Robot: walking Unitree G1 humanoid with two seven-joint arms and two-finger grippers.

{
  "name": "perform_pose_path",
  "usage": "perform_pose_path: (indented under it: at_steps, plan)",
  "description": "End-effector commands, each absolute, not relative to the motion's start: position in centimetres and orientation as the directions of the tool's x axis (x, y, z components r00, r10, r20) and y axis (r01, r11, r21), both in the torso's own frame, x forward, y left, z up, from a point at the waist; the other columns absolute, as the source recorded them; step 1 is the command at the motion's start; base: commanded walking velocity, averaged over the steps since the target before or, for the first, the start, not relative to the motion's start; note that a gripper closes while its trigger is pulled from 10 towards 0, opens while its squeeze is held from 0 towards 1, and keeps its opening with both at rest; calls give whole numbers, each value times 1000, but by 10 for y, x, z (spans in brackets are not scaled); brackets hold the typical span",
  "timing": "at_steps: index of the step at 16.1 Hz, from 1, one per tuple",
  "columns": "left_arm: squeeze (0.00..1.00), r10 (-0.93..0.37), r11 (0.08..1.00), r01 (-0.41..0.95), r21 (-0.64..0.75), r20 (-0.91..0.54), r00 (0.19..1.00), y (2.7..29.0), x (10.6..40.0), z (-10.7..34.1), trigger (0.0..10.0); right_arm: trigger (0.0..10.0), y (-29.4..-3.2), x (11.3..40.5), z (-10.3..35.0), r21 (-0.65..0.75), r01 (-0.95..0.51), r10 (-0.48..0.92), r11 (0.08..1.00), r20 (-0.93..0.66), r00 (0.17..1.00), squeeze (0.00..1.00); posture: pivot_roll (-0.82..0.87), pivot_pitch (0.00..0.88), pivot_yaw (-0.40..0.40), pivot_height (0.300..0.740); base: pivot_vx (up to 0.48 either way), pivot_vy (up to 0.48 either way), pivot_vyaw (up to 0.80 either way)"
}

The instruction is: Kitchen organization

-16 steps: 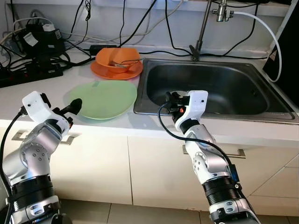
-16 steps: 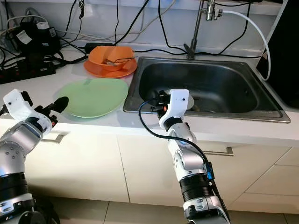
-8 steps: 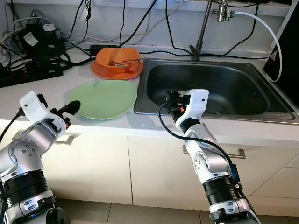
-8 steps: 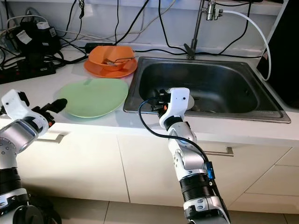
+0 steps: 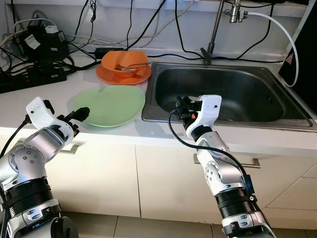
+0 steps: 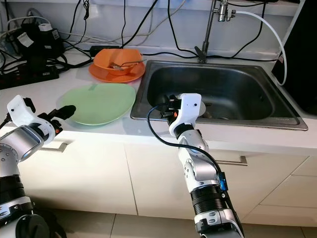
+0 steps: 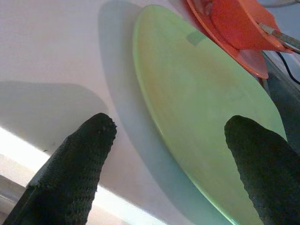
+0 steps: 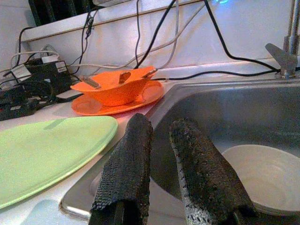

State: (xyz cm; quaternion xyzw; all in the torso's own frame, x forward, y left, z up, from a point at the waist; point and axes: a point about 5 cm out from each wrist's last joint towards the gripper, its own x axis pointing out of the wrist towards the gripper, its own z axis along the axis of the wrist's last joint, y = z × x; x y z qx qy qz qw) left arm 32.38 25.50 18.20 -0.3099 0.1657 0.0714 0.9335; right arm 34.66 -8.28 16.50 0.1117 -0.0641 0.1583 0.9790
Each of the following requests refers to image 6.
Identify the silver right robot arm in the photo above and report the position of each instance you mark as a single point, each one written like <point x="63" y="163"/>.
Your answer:
<point x="200" y="171"/>

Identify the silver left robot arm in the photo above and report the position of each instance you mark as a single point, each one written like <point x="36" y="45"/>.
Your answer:
<point x="20" y="153"/>

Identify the green plate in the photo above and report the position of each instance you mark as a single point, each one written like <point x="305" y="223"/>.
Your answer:
<point x="104" y="104"/>

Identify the orange plate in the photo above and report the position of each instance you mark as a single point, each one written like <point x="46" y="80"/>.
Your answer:
<point x="104" y="78"/>

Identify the black power strip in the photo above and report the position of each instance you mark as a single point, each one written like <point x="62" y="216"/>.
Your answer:
<point x="29" y="77"/>

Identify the white cabinet door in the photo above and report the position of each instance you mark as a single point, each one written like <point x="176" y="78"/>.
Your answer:
<point x="153" y="183"/>
<point x="89" y="173"/>

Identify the orange bowl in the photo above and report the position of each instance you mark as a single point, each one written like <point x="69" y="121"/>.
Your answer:
<point x="106" y="58"/>

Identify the metal spoon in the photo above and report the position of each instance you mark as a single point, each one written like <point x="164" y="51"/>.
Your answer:
<point x="121" y="66"/>

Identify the black power adapter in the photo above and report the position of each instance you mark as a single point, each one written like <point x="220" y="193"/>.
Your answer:
<point x="98" y="49"/>

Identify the stainless steel sink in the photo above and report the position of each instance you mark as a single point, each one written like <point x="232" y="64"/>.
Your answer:
<point x="237" y="89"/>

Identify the black charger device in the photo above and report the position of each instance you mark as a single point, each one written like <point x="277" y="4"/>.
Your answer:
<point x="37" y="44"/>

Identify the silver faucet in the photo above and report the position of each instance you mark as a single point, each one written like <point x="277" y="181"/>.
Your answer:
<point x="209" y="25"/>

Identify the black glossy appliance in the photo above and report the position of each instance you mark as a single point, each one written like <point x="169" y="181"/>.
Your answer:
<point x="302" y="54"/>

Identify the white drawer front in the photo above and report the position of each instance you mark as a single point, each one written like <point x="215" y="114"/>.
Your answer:
<point x="292" y="212"/>
<point x="302" y="191"/>

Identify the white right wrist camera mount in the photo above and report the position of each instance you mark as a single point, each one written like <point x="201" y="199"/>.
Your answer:
<point x="189" y="109"/>

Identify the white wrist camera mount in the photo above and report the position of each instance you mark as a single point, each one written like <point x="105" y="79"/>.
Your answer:
<point x="189" y="109"/>
<point x="20" y="111"/>

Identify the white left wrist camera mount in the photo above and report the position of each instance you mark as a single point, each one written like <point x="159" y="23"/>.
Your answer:
<point x="20" y="111"/>

